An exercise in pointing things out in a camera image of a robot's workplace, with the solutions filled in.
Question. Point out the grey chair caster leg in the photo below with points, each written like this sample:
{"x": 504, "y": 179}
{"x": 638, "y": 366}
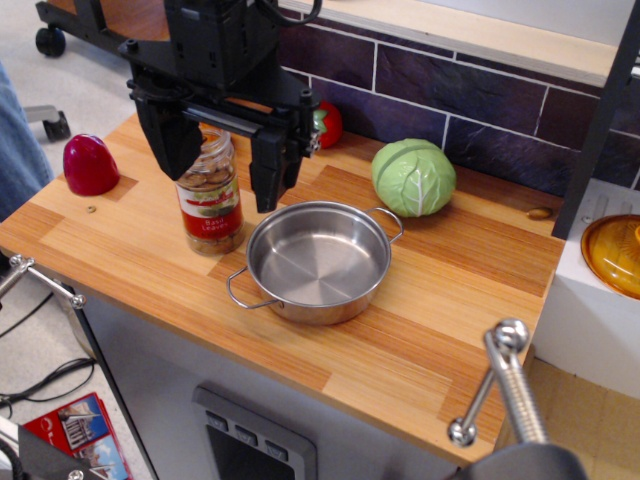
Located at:
{"x": 53, "y": 120}

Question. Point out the grey oven control panel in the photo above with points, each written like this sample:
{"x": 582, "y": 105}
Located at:
{"x": 246, "y": 445}

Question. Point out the green ceramic cabbage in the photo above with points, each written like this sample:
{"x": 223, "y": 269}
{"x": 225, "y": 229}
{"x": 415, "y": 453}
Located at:
{"x": 413, "y": 177}

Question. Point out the amber glass lid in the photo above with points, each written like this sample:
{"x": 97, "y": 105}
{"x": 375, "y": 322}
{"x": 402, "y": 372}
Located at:
{"x": 610, "y": 248}

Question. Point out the stainless steel pot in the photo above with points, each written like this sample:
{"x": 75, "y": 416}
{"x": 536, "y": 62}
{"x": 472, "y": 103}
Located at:
{"x": 316, "y": 262}

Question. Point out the left metal clamp screw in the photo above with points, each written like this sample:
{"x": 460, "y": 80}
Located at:
{"x": 21, "y": 267}

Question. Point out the right metal clamp screw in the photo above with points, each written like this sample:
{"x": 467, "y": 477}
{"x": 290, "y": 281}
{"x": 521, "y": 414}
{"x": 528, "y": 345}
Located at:
{"x": 503, "y": 344}

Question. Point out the metal clamp screw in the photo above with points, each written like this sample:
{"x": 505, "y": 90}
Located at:
{"x": 503, "y": 344}
{"x": 21, "y": 267}

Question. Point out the clear jar of almonds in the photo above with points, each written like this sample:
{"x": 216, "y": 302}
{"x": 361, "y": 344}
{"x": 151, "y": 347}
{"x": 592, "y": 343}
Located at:
{"x": 209, "y": 196}

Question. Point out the blue jeans leg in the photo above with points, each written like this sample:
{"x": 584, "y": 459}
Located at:
{"x": 25, "y": 169}

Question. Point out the red picture booklet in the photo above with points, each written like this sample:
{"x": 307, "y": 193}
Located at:
{"x": 82, "y": 429}

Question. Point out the black metal shelf post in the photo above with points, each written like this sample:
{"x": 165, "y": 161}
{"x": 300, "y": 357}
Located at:
{"x": 619, "y": 76}

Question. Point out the red tomato shaped timer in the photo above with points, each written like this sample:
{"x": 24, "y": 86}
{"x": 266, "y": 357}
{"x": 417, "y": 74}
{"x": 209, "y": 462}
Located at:
{"x": 328, "y": 122}

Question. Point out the black wheeled cart base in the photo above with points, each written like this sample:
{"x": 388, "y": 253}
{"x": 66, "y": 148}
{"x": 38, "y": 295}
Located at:
{"x": 135, "y": 30}

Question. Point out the magenta dome shaped object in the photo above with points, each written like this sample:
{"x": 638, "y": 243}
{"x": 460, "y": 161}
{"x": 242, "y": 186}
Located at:
{"x": 89, "y": 168}

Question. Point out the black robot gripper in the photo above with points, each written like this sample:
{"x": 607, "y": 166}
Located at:
{"x": 227, "y": 73}

